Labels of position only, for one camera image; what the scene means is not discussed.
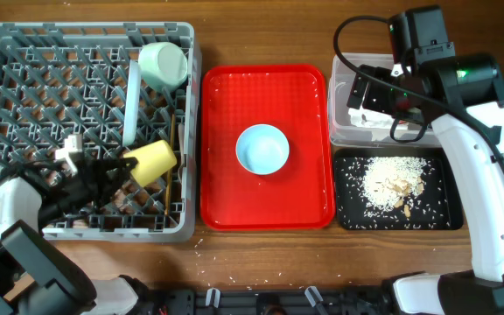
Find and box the white napkin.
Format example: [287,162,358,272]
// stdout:
[348,108,394,129]

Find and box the clear plastic bin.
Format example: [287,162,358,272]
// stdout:
[327,57,440,147]

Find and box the yellow plastic cup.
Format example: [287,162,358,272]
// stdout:
[122,140,177,186]

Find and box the large light blue plate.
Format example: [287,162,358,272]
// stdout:
[122,59,141,147]

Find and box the wooden chopstick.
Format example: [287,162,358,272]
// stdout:
[164,113,176,222]

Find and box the white rice food waste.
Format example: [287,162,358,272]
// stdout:
[337,156,454,229]

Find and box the black plastic tray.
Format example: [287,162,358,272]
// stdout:
[332,147,465,232]

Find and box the green bowl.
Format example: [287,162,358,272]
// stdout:
[138,42,188,93]

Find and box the light blue small bowl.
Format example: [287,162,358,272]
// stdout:
[235,124,290,176]

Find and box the white plastic fork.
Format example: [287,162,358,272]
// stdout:
[178,123,186,173]

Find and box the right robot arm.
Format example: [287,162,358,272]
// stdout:
[351,5,504,314]

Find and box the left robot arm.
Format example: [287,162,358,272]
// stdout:
[0,135,139,314]

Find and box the grey dishwasher rack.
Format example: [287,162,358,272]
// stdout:
[0,22,202,242]

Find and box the red plastic tray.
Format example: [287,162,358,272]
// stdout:
[199,65,335,231]

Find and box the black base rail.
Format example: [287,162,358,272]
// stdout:
[146,286,393,315]

